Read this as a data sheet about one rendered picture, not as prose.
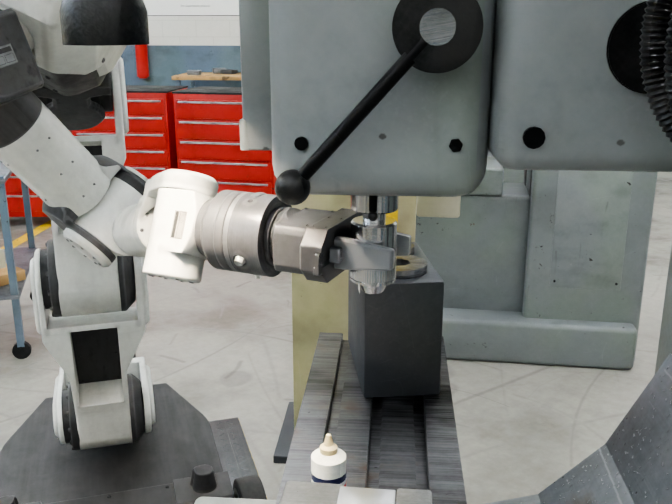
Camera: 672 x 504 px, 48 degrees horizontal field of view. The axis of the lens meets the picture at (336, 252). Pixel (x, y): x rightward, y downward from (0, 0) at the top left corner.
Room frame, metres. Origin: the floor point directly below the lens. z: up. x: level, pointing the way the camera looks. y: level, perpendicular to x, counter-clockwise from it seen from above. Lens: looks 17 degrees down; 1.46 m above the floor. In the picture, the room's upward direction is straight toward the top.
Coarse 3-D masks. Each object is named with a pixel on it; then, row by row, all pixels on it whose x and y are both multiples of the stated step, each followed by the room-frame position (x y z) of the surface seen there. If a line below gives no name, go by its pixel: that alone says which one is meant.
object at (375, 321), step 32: (416, 256) 1.15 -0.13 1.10; (352, 288) 1.21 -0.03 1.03; (416, 288) 1.07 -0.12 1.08; (352, 320) 1.21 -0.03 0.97; (384, 320) 1.06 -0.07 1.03; (416, 320) 1.07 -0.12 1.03; (352, 352) 1.21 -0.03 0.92; (384, 352) 1.06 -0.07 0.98; (416, 352) 1.07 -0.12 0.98; (384, 384) 1.06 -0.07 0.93; (416, 384) 1.07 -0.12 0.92
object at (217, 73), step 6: (192, 72) 9.20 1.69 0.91; (198, 72) 9.19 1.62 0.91; (204, 72) 9.73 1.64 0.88; (210, 72) 9.73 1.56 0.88; (216, 72) 9.45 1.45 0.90; (222, 72) 9.40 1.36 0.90; (228, 72) 9.38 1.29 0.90; (234, 72) 9.43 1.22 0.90; (240, 72) 9.73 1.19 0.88; (174, 78) 9.05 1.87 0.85; (180, 78) 9.04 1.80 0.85; (186, 78) 9.03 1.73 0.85; (192, 78) 9.03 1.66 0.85; (198, 78) 9.02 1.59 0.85; (204, 78) 9.02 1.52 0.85; (210, 78) 9.01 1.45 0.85; (216, 78) 9.01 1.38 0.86; (222, 78) 9.00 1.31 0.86; (228, 78) 9.00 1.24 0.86; (234, 78) 8.99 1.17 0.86; (240, 78) 8.98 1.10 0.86; (180, 84) 9.10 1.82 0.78; (192, 84) 9.72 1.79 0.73
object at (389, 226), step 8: (360, 216) 0.76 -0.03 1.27; (352, 224) 0.73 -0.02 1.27; (360, 224) 0.73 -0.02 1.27; (368, 224) 0.73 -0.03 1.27; (376, 224) 0.73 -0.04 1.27; (384, 224) 0.73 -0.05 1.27; (392, 224) 0.73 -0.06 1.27; (360, 232) 0.72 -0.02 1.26; (368, 232) 0.72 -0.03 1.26; (376, 232) 0.72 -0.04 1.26; (384, 232) 0.72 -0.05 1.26; (392, 232) 0.73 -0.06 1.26
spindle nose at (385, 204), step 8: (352, 200) 0.73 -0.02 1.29; (360, 200) 0.72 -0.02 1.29; (368, 200) 0.72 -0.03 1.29; (384, 200) 0.72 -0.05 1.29; (392, 200) 0.73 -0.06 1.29; (352, 208) 0.73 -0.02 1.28; (360, 208) 0.72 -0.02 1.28; (368, 208) 0.72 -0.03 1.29; (384, 208) 0.72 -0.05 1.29; (392, 208) 0.73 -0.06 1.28
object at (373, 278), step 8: (352, 232) 0.73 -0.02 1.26; (368, 240) 0.72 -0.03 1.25; (376, 240) 0.72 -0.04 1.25; (384, 240) 0.72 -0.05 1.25; (392, 240) 0.73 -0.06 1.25; (352, 272) 0.73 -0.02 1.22; (360, 272) 0.72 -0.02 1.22; (368, 272) 0.72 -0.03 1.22; (376, 272) 0.72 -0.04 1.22; (384, 272) 0.72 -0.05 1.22; (392, 272) 0.73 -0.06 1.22; (352, 280) 0.73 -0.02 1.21; (360, 280) 0.72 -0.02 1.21; (368, 280) 0.72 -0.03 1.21; (376, 280) 0.72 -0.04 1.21; (384, 280) 0.72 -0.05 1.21; (392, 280) 0.73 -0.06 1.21
